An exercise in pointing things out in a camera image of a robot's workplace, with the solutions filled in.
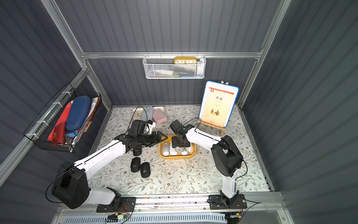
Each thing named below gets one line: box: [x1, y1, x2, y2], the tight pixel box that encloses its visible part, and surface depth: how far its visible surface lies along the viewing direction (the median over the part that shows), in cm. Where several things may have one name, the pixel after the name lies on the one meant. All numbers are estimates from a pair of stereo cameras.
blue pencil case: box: [65, 95, 93, 132], surface depth 74 cm
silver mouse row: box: [161, 141, 171, 157], surface depth 96 cm
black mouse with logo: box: [140, 161, 151, 179], surface depth 86 cm
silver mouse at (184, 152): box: [180, 146, 189, 156], surface depth 93 cm
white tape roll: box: [132, 107, 143, 120], surface depth 114 cm
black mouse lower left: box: [130, 156, 141, 173], surface depth 88 cm
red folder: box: [47, 99, 74, 144], surface depth 68 cm
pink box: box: [152, 106, 168, 125], surface depth 111 cm
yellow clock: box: [174, 56, 198, 64], surface depth 89 cm
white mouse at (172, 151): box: [169, 143, 178, 156], surface depth 93 cm
